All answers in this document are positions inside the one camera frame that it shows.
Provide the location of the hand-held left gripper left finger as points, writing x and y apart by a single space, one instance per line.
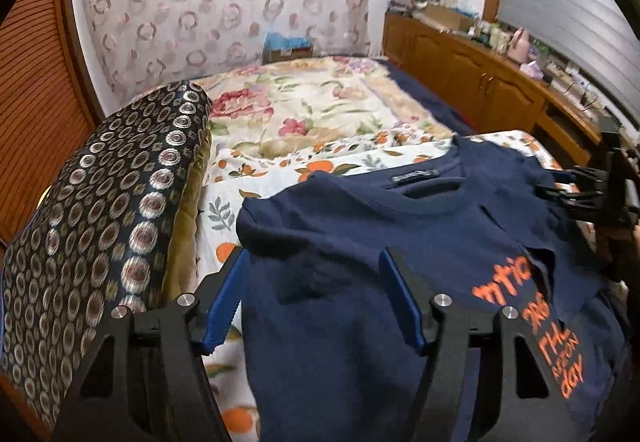
225 302

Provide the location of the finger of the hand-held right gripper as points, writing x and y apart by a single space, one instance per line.
582 175
570 202

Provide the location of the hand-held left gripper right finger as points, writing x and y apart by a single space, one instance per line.
400 302

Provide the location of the navy t-shirt with orange print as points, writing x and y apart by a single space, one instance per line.
325 232

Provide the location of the stack of folded clothes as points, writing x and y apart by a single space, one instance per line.
406 1

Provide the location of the white bed sheet, orange fruit print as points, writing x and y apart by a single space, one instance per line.
225 202

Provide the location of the pink tissue pack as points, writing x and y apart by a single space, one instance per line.
531 71

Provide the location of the pink kettle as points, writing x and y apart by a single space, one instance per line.
520 46

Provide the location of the dark cushion with circle pattern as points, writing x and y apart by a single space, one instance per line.
125 182

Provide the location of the navy cloth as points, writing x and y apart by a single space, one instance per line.
425 97

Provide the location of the wooden cabinet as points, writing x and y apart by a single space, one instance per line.
450 57

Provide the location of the open cardboard box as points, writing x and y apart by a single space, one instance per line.
447 16

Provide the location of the floral blanket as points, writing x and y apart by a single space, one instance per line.
300 97

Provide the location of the cardboard box with blue contents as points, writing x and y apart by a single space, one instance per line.
287 47

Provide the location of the wooden louvre door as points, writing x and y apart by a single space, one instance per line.
40 97

